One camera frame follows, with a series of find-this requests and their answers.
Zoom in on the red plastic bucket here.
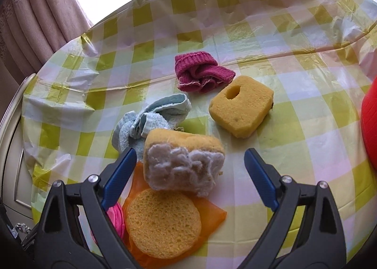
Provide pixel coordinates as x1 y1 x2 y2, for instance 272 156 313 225
361 76 377 170

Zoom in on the maroon knitted cloth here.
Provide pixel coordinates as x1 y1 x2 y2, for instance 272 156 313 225
174 51 236 93

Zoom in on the yellow sponge with white fleece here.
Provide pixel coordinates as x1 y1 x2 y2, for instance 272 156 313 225
143 128 226 198

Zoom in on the yellow sponge with hole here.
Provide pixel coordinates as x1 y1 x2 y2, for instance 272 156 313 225
209 76 275 139

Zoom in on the yellow checked plastic tablecloth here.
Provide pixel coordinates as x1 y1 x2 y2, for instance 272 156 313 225
20 0 377 261

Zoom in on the bright pink ruffled item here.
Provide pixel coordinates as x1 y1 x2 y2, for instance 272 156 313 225
106 201 126 240

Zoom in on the orange mesh bag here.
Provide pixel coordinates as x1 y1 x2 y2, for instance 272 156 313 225
122 161 228 269

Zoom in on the beige curtain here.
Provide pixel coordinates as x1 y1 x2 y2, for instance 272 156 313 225
0 0 95 77

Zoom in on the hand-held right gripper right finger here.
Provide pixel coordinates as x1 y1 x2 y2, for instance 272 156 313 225
236 148 347 269

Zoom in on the light blue cloth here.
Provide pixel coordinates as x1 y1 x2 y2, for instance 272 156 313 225
111 94 192 164

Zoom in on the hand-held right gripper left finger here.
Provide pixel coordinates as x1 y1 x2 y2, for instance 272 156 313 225
34 148 142 269

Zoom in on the white cabinet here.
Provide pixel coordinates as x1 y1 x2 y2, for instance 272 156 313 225
0 73 41 235

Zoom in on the round yellow sponge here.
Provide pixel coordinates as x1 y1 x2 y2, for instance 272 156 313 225
126 189 202 259

